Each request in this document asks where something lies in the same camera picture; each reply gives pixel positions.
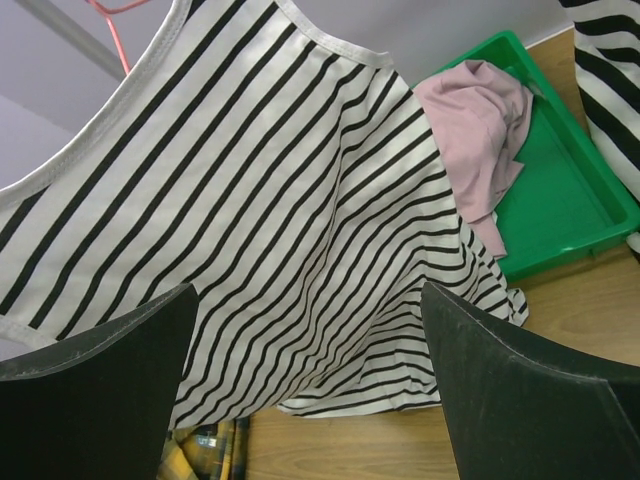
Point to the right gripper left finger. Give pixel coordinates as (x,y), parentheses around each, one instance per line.
(98,405)

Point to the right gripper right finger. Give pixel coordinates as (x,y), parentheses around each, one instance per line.
(520,406)

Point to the green plastic bin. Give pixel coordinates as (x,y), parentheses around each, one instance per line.
(566,203)

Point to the thin-striped white tank top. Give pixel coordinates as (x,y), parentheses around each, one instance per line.
(293,179)

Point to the wide-striped hanging tank top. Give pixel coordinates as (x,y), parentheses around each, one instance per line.
(606,52)

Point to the yellow plaid shirt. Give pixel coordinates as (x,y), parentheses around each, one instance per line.
(208,452)

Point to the pink garment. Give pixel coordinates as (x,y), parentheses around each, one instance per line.
(481,117)

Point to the white metal clothes rack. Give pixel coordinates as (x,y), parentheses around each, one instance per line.
(75,35)

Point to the pink wire hanger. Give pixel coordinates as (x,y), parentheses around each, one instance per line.
(107,13)

